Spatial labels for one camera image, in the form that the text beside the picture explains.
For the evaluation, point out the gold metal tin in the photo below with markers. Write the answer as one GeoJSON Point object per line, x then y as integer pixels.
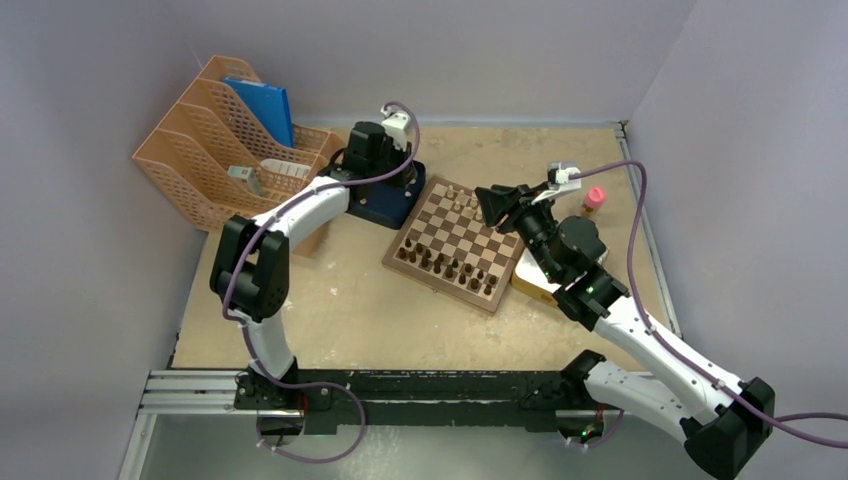
{"type": "Point", "coordinates": [529, 279]}

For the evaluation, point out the white paper pack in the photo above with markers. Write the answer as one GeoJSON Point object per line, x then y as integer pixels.
{"type": "Point", "coordinates": [287, 168]}

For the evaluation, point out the dark blue tray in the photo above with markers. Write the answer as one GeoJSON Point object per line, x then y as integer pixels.
{"type": "Point", "coordinates": [390, 206]}

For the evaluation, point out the blue folder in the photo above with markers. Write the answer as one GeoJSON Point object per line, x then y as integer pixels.
{"type": "Point", "coordinates": [269, 104]}

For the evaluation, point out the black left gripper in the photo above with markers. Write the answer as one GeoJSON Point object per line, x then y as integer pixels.
{"type": "Point", "coordinates": [400, 155]}

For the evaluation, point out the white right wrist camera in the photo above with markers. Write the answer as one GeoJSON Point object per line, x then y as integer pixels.
{"type": "Point", "coordinates": [562, 178]}

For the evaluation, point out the peach plastic file organizer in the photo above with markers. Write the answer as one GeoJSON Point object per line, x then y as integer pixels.
{"type": "Point", "coordinates": [207, 130]}

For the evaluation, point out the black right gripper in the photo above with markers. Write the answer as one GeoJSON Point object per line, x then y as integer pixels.
{"type": "Point", "coordinates": [499, 201]}

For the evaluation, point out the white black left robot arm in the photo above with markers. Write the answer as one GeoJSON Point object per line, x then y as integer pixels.
{"type": "Point", "coordinates": [251, 269]}

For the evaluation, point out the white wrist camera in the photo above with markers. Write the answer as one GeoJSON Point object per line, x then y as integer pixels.
{"type": "Point", "coordinates": [398, 126]}
{"type": "Point", "coordinates": [562, 178]}

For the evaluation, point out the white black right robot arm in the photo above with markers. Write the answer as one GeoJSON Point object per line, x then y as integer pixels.
{"type": "Point", "coordinates": [713, 413]}

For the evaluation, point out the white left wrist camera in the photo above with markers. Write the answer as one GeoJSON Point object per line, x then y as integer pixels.
{"type": "Point", "coordinates": [398, 126]}

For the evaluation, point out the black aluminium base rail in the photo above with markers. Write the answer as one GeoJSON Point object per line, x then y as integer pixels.
{"type": "Point", "coordinates": [537, 401]}

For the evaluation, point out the wooden chess board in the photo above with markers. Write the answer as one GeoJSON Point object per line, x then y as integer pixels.
{"type": "Point", "coordinates": [445, 245]}

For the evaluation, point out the grey box red label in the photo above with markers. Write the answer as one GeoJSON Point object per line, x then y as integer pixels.
{"type": "Point", "coordinates": [247, 176]}

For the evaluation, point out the pink capped small bottle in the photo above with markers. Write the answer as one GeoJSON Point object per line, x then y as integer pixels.
{"type": "Point", "coordinates": [593, 201]}

